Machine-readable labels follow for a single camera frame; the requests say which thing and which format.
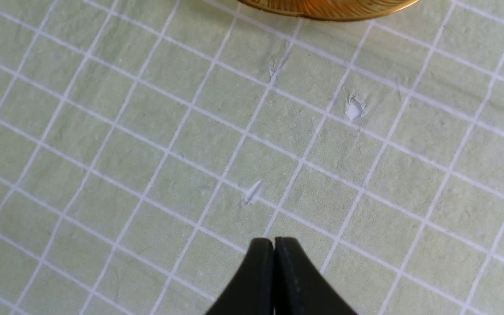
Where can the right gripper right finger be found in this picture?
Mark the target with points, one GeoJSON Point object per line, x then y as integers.
{"type": "Point", "coordinates": [299, 288]}

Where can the green checked tablecloth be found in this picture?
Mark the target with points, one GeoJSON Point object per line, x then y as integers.
{"type": "Point", "coordinates": [143, 143]}

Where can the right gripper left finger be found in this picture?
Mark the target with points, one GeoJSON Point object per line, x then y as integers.
{"type": "Point", "coordinates": [249, 291]}

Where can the amber glass plate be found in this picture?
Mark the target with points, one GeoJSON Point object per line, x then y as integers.
{"type": "Point", "coordinates": [331, 10]}

